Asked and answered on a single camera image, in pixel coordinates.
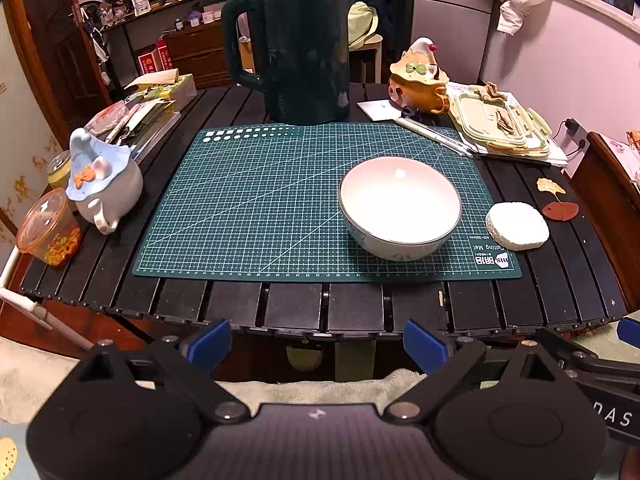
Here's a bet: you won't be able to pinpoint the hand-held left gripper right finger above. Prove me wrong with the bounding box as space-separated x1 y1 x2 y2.
385 319 571 422

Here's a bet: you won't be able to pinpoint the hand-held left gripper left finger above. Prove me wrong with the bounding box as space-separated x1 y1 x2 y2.
75 319 252 423

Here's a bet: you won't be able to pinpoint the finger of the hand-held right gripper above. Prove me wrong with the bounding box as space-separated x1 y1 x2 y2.
616 316 640 348
537 327 616 378

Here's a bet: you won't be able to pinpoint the white round sponge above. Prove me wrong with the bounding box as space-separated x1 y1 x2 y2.
485 202 550 252

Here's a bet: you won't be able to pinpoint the white ceramic bowl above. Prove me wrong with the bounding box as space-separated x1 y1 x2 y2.
338 156 462 262

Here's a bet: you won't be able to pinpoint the beige towel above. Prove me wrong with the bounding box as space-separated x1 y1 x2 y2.
215 369 428 411

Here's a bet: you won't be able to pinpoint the brown ginkgo leaf coaster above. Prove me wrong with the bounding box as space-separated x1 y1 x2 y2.
542 201 580 222

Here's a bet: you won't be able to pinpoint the green cutting mat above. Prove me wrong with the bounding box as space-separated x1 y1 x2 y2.
132 124 522 281

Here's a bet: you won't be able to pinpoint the brown wooden cabinet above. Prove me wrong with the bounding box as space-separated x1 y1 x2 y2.
570 131 640 311

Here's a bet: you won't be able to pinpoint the white mug with blue hat lid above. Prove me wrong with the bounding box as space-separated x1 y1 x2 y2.
66 128 144 236

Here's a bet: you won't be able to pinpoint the white pipe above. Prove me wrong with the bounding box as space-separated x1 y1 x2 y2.
0 287 93 348

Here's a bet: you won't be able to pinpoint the orange plastic food container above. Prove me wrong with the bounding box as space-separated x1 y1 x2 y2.
16 188 82 268

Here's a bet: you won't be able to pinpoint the white pen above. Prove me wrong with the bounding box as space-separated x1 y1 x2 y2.
395 116 478 156

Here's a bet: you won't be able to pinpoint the black power plug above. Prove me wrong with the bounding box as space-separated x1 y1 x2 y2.
564 119 588 151

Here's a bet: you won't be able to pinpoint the stack of booklets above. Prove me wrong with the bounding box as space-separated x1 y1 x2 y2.
120 99 182 161

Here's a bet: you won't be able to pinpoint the pale green container lids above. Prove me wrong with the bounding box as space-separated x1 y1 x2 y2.
446 81 553 153

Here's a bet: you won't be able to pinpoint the brown dried leaf piece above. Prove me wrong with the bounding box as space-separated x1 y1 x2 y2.
492 109 521 136
477 81 507 103

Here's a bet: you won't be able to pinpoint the white paper card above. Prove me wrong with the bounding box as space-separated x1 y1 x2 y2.
356 100 416 122

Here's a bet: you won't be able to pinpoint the pink patterned packet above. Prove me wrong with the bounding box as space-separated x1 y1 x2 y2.
85 100 127 135

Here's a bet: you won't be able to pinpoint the orange bear mug with hat lid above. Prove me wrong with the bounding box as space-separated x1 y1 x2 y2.
387 37 451 114

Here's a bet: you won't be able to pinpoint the floral tissue box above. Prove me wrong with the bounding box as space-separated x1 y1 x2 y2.
124 69 197 106

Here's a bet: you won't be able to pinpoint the wooden drawer cabinet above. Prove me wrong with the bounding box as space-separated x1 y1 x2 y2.
165 22 241 90

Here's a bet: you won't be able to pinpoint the wooden stool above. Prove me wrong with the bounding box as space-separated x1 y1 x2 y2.
350 34 383 83

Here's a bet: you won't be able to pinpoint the dark green kettle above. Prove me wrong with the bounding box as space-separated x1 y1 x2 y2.
220 0 358 125

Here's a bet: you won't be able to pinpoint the grey fridge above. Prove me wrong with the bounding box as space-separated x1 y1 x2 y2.
412 0 493 86

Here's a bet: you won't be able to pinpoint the cluttered black desk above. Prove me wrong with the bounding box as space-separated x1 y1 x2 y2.
75 0 416 91

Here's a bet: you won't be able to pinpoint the light green cloth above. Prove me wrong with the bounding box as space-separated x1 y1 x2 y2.
347 1 379 52

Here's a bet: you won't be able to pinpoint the dark blue garment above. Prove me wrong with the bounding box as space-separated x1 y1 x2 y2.
297 0 401 51

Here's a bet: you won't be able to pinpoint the brown wooden door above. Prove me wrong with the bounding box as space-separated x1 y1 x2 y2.
5 0 113 146

